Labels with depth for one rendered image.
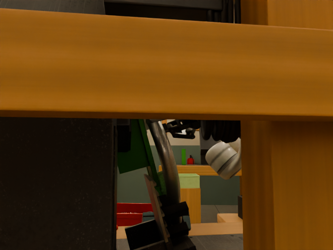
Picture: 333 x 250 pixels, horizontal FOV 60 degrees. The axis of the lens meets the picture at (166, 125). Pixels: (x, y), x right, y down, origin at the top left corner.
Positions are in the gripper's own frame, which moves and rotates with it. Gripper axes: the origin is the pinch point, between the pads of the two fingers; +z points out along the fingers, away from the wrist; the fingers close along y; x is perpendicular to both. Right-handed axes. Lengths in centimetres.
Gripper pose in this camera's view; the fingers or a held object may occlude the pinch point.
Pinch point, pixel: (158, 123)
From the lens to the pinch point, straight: 64.6
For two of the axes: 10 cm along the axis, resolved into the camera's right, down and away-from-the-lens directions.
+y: -0.9, -7.6, -6.5
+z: -9.5, 2.5, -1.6
